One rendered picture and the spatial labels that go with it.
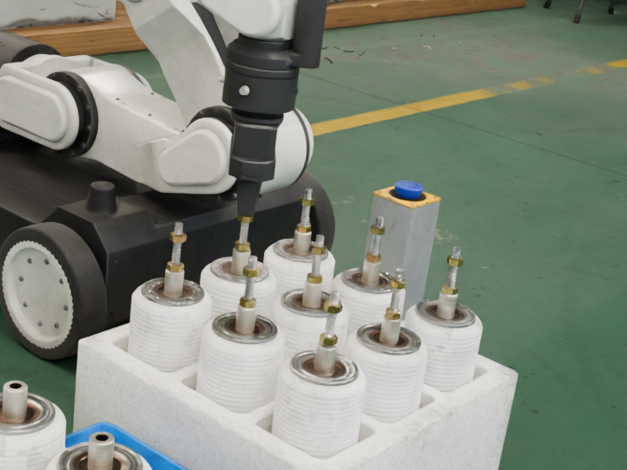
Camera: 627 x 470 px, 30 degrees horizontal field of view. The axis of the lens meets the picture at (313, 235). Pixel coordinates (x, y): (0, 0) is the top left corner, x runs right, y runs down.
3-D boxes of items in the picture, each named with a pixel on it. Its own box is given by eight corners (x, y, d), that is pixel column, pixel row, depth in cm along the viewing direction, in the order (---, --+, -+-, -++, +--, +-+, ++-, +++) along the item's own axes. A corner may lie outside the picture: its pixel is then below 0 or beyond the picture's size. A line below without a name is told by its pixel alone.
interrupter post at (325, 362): (314, 364, 128) (319, 337, 127) (336, 368, 127) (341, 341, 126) (310, 374, 126) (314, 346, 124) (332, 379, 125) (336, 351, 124)
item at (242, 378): (255, 496, 134) (272, 355, 128) (176, 476, 136) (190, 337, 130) (278, 455, 143) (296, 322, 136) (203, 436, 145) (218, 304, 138)
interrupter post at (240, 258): (249, 277, 148) (253, 253, 147) (230, 276, 147) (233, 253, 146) (247, 269, 150) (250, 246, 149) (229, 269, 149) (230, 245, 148)
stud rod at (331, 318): (327, 358, 125) (336, 295, 122) (319, 355, 126) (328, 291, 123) (332, 355, 126) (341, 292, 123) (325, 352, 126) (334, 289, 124)
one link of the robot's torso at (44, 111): (-11, 131, 201) (-8, 55, 196) (80, 117, 216) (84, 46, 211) (67, 165, 189) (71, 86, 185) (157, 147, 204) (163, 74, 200)
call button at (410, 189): (387, 196, 165) (389, 182, 164) (403, 191, 168) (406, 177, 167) (410, 204, 163) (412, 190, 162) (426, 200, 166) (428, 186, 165)
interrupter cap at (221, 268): (273, 286, 146) (273, 282, 146) (213, 284, 144) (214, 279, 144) (263, 262, 153) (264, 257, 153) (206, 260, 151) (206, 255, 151)
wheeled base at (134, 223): (-155, 218, 206) (-159, 31, 194) (76, 171, 245) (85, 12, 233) (84, 354, 170) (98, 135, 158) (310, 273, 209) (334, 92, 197)
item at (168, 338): (109, 412, 147) (118, 282, 141) (178, 399, 152) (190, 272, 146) (142, 451, 140) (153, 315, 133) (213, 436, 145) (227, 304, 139)
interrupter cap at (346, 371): (298, 350, 130) (298, 344, 130) (363, 364, 129) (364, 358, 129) (281, 380, 124) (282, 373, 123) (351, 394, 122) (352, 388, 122)
